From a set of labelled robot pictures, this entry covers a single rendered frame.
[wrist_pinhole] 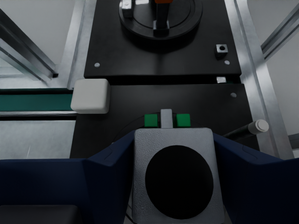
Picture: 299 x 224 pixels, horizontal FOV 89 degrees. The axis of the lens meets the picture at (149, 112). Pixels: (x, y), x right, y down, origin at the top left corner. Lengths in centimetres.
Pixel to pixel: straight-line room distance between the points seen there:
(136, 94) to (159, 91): 3
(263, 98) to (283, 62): 22
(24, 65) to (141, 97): 17
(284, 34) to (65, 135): 39
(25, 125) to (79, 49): 16
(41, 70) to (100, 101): 11
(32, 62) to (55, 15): 33
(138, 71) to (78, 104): 10
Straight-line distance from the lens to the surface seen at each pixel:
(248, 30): 35
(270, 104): 28
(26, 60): 26
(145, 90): 22
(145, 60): 25
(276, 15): 59
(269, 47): 35
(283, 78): 46
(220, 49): 28
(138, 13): 29
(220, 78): 26
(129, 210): 19
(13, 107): 33
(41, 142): 32
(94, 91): 21
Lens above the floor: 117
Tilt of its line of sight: 70 degrees down
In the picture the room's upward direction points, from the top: 5 degrees counter-clockwise
